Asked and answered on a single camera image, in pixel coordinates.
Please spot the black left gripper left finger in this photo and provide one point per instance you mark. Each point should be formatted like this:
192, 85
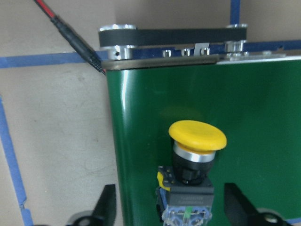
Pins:
104, 213

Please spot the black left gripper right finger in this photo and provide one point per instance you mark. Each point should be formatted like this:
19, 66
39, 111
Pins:
237, 208

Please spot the yellow mushroom push button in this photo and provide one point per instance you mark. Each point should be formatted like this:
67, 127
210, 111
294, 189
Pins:
185, 194

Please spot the green conveyor belt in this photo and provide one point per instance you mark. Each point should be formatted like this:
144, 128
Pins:
250, 91

